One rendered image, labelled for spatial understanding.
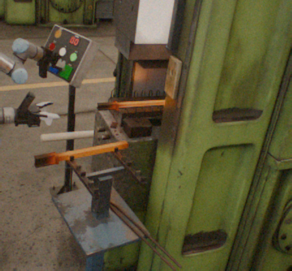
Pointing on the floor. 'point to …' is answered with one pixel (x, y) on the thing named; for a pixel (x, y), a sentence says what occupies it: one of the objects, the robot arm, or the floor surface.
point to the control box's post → (69, 131)
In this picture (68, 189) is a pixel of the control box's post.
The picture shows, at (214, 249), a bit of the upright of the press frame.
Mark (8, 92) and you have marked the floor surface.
